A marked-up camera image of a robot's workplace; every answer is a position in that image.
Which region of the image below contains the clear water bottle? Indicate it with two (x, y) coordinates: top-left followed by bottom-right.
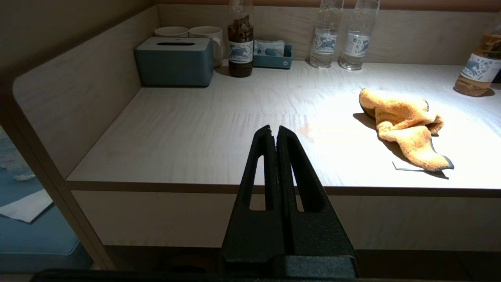
(339, 0), (380, 71)
(310, 0), (344, 69)

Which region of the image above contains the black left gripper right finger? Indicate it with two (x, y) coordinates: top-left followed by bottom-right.
(276, 126), (357, 277)

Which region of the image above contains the clear plastic bag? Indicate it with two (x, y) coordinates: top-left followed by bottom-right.
(0, 129), (36, 181)

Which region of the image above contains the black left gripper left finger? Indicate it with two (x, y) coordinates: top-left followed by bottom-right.
(221, 125), (285, 263)

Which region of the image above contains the blue-grey tissue box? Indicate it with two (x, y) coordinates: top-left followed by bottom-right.
(135, 37), (215, 87)

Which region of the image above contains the small blue tray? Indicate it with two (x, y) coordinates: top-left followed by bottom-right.
(253, 44), (293, 70)

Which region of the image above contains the bottle with amber drink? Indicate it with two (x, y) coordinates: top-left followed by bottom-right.
(454, 16), (501, 97)

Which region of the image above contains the orange microfibre cloth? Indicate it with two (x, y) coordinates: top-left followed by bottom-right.
(359, 88), (454, 172)

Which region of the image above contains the bottle with dark drink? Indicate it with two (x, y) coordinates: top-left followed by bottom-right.
(228, 0), (255, 78)

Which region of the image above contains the white ceramic cup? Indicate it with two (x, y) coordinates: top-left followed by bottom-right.
(154, 26), (189, 38)
(189, 26), (227, 67)

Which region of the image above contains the wooden desk front panel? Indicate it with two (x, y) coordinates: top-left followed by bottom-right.
(70, 190), (501, 251)

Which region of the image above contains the white paper sheet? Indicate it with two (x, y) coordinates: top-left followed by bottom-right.
(0, 188), (53, 222)

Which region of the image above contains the pale sachet packet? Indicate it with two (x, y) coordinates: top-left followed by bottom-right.
(254, 40), (286, 57)

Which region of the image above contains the blue seat cushion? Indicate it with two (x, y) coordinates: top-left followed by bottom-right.
(0, 125), (94, 271)

